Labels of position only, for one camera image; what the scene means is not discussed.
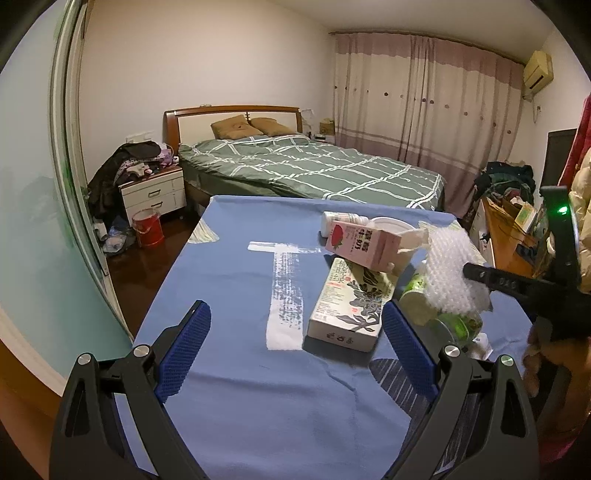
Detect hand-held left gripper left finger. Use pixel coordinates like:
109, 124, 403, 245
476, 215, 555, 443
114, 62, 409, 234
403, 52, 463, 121
50, 300, 213, 480

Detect white puffer jacket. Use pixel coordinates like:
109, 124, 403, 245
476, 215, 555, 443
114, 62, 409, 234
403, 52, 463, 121
568, 152, 591, 294

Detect person's right hand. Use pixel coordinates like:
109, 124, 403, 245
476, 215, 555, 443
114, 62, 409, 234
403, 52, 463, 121
523, 318, 561, 400

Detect beige air conditioner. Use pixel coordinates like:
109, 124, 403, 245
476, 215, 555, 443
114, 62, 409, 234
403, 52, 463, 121
522, 50, 554, 97

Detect green checked duvet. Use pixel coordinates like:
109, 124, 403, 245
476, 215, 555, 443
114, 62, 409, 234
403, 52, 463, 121
178, 134, 448, 210

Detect green white plastic bottle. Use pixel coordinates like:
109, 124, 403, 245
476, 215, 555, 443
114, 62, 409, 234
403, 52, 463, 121
399, 272, 444, 326

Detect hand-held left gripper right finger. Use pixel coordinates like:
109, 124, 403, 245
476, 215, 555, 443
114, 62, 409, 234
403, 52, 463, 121
381, 302, 541, 480

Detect pile of dark clothes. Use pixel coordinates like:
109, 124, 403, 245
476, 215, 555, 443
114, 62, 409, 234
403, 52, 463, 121
88, 141, 181, 219

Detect wooden bed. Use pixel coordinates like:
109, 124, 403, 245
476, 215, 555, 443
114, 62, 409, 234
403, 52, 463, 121
163, 105, 448, 217

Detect black television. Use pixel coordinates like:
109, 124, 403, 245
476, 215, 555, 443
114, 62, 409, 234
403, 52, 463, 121
540, 129, 578, 195

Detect blue printed cloth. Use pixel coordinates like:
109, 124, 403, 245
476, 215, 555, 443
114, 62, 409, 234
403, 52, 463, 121
115, 195, 546, 480

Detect red bucket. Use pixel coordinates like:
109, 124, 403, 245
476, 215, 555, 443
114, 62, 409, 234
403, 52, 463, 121
131, 208, 166, 248

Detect pink beige curtain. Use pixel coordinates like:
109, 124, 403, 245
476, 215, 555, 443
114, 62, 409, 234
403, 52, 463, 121
333, 31, 527, 217

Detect pink milk carton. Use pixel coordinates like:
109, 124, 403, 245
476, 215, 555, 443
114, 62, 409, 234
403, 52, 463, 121
324, 220, 402, 273

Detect sliding wardrobe door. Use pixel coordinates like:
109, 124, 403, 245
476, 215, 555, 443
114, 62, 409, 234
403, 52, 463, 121
0, 0, 136, 398

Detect white nightstand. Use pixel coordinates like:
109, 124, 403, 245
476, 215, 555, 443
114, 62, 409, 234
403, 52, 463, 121
117, 165, 188, 222

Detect green white drink carton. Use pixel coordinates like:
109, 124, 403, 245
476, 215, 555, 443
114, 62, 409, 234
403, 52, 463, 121
307, 256, 397, 353

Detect small white bottle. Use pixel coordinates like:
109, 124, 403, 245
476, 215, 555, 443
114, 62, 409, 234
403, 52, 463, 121
321, 211, 370, 238

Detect red knit garment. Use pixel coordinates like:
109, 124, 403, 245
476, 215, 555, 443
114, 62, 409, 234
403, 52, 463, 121
556, 92, 591, 186

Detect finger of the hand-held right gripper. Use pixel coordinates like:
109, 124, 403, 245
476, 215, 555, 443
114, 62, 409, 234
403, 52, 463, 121
463, 262, 555, 302

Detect clear plastic bottle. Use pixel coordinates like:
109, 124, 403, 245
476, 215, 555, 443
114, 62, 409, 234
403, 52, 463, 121
429, 309, 485, 352

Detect brown pillow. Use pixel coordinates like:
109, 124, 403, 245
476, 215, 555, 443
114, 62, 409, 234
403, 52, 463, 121
249, 117, 296, 137
211, 116, 264, 139

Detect pile of mixed clothes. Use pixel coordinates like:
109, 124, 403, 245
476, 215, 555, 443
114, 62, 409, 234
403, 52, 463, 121
473, 161, 536, 208

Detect clear plastic bag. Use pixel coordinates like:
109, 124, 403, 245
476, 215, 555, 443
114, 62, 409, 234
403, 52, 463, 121
99, 217, 136, 254

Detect wooden dresser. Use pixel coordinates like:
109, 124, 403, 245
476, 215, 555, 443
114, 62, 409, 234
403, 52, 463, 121
473, 196, 550, 278

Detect white bowl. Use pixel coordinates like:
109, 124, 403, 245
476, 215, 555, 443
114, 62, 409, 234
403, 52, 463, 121
369, 216, 413, 237

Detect white bubble wrap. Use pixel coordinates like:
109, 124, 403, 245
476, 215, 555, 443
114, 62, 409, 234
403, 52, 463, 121
422, 226, 492, 315

